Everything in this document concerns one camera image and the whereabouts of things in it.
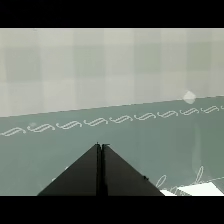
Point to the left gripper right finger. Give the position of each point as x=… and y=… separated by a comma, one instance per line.
x=123, y=178

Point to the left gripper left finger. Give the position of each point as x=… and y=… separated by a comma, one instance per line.
x=80, y=178

